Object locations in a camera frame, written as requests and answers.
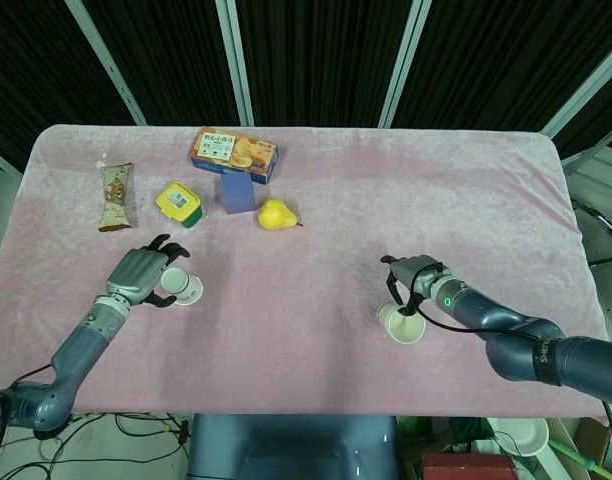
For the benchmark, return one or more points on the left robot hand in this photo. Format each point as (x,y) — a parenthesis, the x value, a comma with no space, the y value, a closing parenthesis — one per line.
(136,272)

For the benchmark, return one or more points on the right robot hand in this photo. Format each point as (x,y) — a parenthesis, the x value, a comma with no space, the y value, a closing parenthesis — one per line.
(418,272)

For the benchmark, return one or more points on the white paper cup stack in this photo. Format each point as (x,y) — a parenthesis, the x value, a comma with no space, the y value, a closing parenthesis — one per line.
(183,287)

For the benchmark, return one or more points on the single white paper cup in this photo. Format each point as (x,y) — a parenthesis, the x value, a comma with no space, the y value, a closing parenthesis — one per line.
(406,330)

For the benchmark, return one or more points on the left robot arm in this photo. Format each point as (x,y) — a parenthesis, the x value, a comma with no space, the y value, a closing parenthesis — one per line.
(71,350)

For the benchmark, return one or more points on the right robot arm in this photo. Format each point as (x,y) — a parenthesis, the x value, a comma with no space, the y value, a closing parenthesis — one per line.
(516,335)

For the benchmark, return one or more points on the brown snack bar package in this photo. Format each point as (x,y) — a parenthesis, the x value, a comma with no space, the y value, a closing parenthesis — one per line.
(117,195)

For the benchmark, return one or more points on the green tub yellow lid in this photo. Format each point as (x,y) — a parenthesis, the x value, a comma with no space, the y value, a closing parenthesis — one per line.
(178,200)

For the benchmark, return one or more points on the pink velvet tablecloth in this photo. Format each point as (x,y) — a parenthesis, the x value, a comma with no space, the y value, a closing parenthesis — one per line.
(311,300)

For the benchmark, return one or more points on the purple block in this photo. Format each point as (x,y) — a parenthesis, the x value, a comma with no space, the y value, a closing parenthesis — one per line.
(238,195)

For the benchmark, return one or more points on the yellow pear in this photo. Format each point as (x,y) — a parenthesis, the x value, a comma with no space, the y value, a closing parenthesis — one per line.
(275,215)

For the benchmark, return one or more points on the blue orange biscuit box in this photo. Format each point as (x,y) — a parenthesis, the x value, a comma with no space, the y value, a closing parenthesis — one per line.
(233,152)

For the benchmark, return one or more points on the white bowl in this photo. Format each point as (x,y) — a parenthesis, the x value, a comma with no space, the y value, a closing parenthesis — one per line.
(523,437)

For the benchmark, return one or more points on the red box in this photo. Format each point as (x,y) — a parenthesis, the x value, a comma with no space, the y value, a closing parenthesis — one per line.
(466,467)

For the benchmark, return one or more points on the blue grey robot torso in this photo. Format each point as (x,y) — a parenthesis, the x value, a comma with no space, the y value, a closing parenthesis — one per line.
(286,450)

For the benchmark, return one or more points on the black curtain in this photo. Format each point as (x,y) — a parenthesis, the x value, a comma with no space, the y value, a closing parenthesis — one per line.
(326,50)

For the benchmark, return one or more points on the cardboard box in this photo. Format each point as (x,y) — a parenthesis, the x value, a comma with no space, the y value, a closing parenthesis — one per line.
(593,440)

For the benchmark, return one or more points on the green stick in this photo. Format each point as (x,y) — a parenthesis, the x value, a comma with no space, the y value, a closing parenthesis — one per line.
(576,457)

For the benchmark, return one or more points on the black metal tube frame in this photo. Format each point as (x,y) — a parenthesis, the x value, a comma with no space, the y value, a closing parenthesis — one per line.
(603,217)

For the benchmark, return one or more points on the white metal frame post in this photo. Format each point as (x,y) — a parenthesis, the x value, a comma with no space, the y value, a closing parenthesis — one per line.
(236,60)
(581,95)
(403,65)
(111,65)

